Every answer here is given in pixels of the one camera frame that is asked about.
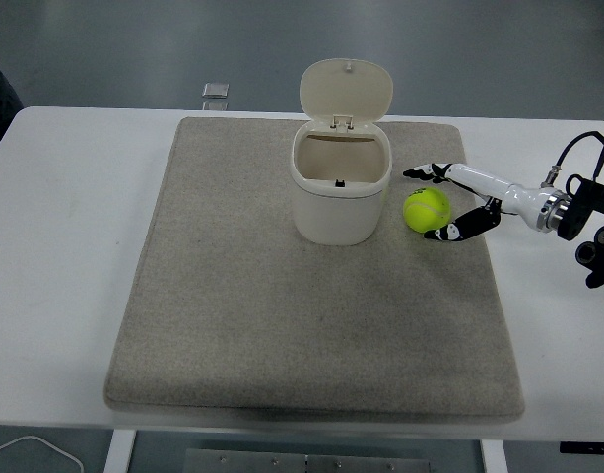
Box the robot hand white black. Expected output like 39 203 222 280
402 161 547 244

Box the yellow tennis ball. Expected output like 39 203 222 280
402 186 451 233

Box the cream lidded bin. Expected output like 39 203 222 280
290 57 396 246

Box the black table control panel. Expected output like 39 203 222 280
559 441 604 455

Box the white table leg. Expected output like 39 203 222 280
103 429 136 473
480 438 508 473

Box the beige fabric mat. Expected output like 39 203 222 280
102 115 526 424

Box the grey metal plate with screws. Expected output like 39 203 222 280
182 447 434 473

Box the white cable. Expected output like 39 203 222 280
0 435 85 473

